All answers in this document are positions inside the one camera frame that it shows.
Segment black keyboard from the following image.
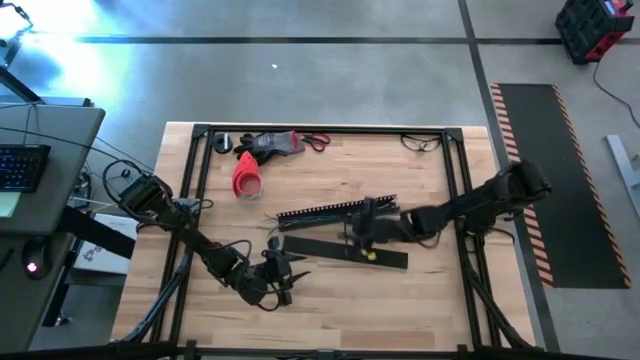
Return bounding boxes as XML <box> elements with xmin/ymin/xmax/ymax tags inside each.
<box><xmin>0</xmin><ymin>143</ymin><xmax>52</xmax><ymax>194</ymax></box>

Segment black desk support bar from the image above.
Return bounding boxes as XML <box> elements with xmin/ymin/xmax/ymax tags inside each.
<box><xmin>58</xmin><ymin>207</ymin><xmax>137</xmax><ymax>260</ymax></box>

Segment black computer mouse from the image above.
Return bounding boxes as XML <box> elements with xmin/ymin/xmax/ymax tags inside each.
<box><xmin>21</xmin><ymin>235</ymin><xmax>51</xmax><ymax>280</ymax></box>

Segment clear safety glasses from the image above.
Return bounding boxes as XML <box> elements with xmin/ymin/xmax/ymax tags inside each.
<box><xmin>399</xmin><ymin>133</ymin><xmax>442</xmax><ymax>153</ymax></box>

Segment orange tape dispenser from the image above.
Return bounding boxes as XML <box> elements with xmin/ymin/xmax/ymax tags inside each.
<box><xmin>231</xmin><ymin>150</ymin><xmax>264</xmax><ymax>200</ymax></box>

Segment white cardboard box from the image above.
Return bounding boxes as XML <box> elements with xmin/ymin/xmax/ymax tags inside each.
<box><xmin>73</xmin><ymin>212</ymin><xmax>140</xmax><ymax>275</ymax></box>

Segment black and red toolbox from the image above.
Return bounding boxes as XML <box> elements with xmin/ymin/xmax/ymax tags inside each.
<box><xmin>554</xmin><ymin>0</ymin><xmax>636</xmax><ymax>65</ymax></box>

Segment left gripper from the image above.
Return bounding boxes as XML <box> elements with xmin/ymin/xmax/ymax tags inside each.
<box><xmin>239</xmin><ymin>237</ymin><xmax>312</xmax><ymax>307</ymax></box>

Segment red-handled scissors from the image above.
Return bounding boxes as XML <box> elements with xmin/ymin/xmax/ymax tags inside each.
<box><xmin>299</xmin><ymin>132</ymin><xmax>332</xmax><ymax>153</ymax></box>

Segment green sticky note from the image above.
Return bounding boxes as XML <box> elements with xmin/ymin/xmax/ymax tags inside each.
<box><xmin>0</xmin><ymin>191</ymin><xmax>22</xmax><ymax>219</ymax></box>

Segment black slotted cable duct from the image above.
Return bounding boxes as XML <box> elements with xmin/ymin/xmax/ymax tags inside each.
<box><xmin>276</xmin><ymin>194</ymin><xmax>401</xmax><ymax>233</ymax></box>

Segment black hazard-striped floor mat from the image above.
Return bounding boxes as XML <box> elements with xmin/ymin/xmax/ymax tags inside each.
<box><xmin>489</xmin><ymin>82</ymin><xmax>632</xmax><ymax>290</ymax></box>

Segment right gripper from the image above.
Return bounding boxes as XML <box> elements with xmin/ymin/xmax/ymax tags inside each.
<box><xmin>339</xmin><ymin>197</ymin><xmax>407</xmax><ymax>251</ymax></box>

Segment grey office desk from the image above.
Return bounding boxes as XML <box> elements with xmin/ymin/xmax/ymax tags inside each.
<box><xmin>0</xmin><ymin>102</ymin><xmax>107</xmax><ymax>351</ymax></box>

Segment grey metal beam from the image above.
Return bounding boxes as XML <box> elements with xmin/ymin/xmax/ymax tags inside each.
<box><xmin>605</xmin><ymin>133</ymin><xmax>640</xmax><ymax>221</ymax></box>

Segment black duct cover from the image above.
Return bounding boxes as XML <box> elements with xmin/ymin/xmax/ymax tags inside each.
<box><xmin>282</xmin><ymin>234</ymin><xmax>410</xmax><ymax>270</ymax></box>

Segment black round disc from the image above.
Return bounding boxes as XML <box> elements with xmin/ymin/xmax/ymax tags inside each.
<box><xmin>212</xmin><ymin>132</ymin><xmax>234</xmax><ymax>154</ymax></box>

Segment black floor cable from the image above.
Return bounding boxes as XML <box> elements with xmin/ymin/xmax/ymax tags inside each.
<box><xmin>592</xmin><ymin>59</ymin><xmax>640</xmax><ymax>129</ymax></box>

